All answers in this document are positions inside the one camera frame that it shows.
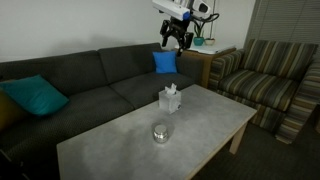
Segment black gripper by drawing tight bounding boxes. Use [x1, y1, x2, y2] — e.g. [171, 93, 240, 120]
[159, 18, 195, 57]

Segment teal pot with plant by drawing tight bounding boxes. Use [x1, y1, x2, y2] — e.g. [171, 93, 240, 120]
[193, 21, 205, 47]

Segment blue cushion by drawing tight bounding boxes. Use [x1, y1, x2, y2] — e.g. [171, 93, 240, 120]
[152, 50, 178, 75]

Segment small white pot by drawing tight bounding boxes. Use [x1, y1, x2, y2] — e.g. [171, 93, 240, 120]
[204, 37, 216, 47]

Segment white tissue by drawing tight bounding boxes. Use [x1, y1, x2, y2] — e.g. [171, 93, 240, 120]
[164, 83, 178, 97]

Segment grey tissue box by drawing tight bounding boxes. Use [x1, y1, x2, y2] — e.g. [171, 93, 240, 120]
[158, 89, 182, 115]

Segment dark grey sofa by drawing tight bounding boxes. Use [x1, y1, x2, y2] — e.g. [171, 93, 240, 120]
[0, 42, 204, 180]

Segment striped armchair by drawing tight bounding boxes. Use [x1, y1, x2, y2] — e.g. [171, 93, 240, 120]
[208, 38, 320, 145]

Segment silver candle jar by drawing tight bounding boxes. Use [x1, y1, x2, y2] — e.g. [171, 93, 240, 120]
[152, 130, 170, 145]

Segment grey window blinds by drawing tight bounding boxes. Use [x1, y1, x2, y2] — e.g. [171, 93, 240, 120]
[244, 0, 320, 51]

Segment wooden table leg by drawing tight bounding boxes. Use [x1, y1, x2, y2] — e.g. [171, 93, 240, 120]
[228, 122, 249, 156]

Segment teal cushion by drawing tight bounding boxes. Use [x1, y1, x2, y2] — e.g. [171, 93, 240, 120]
[0, 74, 70, 117]

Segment mustard yellow cushion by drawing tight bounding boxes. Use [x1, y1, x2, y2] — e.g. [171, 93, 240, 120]
[0, 89, 27, 132]

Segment long black arm cable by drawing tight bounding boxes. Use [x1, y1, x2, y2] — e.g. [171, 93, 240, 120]
[190, 12, 221, 33]

